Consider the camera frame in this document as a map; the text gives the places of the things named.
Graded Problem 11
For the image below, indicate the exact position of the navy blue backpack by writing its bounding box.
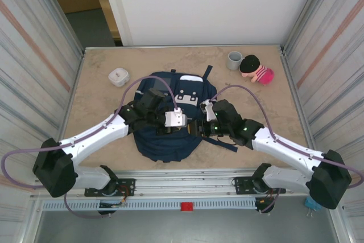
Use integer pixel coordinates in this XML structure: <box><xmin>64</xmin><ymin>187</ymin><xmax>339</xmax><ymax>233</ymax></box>
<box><xmin>133</xmin><ymin>65</ymin><xmax>238</xmax><ymax>163</ymax></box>

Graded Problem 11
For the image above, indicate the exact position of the small white container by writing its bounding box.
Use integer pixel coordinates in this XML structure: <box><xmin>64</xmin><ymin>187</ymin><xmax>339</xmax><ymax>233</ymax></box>
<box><xmin>107</xmin><ymin>67</ymin><xmax>131</xmax><ymax>87</ymax></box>

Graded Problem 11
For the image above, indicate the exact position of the pink plush doll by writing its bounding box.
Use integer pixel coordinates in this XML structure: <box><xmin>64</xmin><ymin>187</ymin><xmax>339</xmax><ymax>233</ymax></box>
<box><xmin>239</xmin><ymin>54</ymin><xmax>276</xmax><ymax>85</ymax></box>

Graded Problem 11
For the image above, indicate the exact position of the grey cup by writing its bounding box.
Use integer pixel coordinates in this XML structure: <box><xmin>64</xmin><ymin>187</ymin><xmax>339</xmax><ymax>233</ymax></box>
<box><xmin>226</xmin><ymin>51</ymin><xmax>244</xmax><ymax>71</ymax></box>

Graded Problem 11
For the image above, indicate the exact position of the blue binder clip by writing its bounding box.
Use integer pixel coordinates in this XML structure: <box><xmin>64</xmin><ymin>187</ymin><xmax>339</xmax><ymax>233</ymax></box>
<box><xmin>304</xmin><ymin>197</ymin><xmax>320</xmax><ymax>219</ymax></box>

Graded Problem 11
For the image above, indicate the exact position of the aluminium mounting rail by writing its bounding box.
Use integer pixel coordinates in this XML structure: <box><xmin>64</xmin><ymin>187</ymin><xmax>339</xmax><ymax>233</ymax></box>
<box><xmin>34</xmin><ymin>168</ymin><xmax>339</xmax><ymax>198</ymax></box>

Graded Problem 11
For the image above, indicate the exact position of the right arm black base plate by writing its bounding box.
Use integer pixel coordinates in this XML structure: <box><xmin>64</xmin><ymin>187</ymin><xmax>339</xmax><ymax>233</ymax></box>
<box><xmin>233</xmin><ymin>176</ymin><xmax>287</xmax><ymax>195</ymax></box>

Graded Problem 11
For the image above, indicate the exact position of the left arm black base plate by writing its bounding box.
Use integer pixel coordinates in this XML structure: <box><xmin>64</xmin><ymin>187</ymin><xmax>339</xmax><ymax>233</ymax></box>
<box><xmin>84</xmin><ymin>179</ymin><xmax>136</xmax><ymax>197</ymax></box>

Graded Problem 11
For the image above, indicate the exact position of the white slotted cable duct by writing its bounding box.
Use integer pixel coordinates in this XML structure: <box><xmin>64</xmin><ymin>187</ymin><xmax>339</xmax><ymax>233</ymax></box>
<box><xmin>42</xmin><ymin>199</ymin><xmax>258</xmax><ymax>211</ymax></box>

